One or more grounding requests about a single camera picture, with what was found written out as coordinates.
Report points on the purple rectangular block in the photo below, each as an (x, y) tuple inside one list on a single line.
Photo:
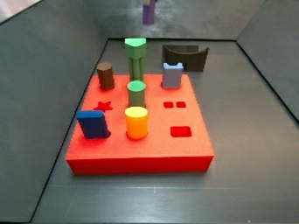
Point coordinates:
[(148, 12)]

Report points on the red peg board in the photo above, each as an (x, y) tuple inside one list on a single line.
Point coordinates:
[(160, 138)]

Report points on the yellow cylinder peg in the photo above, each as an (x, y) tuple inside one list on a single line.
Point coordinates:
[(136, 122)]

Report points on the green cylinder peg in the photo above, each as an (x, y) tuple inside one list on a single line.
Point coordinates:
[(136, 93)]

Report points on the light blue notched peg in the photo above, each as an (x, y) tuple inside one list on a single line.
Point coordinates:
[(172, 74)]

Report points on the dark blue rounded peg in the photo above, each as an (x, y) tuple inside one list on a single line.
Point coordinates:
[(92, 123)]

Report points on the brown hexagonal peg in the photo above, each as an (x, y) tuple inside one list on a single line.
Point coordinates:
[(106, 76)]

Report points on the black curved holder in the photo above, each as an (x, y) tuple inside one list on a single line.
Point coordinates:
[(186, 54)]

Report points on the tall green triangular peg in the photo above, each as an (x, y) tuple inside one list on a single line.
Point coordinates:
[(135, 52)]

